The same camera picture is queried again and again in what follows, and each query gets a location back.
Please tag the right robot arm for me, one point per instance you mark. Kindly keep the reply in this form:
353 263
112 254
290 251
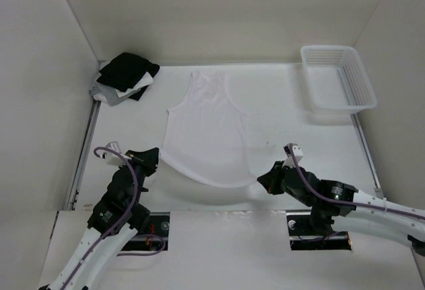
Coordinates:
336 206

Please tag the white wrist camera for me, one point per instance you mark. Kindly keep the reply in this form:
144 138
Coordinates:
294 155
113 155

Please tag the aluminium table rail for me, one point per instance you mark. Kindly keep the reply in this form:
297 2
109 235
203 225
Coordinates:
366 152
74 185

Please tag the white plastic mesh basket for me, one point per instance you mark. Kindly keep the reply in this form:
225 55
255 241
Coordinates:
336 79

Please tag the right aluminium table rail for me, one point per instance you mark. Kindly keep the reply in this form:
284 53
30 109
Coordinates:
366 152

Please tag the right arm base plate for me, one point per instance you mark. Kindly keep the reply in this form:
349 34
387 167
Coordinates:
304 237

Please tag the left aluminium table rail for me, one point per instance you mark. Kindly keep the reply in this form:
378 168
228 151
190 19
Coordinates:
74 185

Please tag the white folded tank top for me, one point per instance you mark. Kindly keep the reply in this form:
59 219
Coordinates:
146 80

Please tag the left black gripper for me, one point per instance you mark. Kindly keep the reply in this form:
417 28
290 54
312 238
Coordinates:
149 159

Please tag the white tank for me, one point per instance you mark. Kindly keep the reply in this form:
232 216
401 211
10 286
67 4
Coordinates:
146 80
205 136

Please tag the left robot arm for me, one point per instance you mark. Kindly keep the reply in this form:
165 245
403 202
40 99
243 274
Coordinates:
114 221

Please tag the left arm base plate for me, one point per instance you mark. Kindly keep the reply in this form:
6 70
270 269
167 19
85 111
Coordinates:
154 237

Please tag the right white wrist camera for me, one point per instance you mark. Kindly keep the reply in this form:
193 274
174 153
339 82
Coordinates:
294 155

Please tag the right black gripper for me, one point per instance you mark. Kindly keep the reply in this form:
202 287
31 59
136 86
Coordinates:
269 180

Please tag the bottom black folded tank top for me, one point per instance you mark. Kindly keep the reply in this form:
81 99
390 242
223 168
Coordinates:
136 96

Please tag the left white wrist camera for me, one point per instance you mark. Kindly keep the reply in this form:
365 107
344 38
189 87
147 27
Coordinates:
113 155

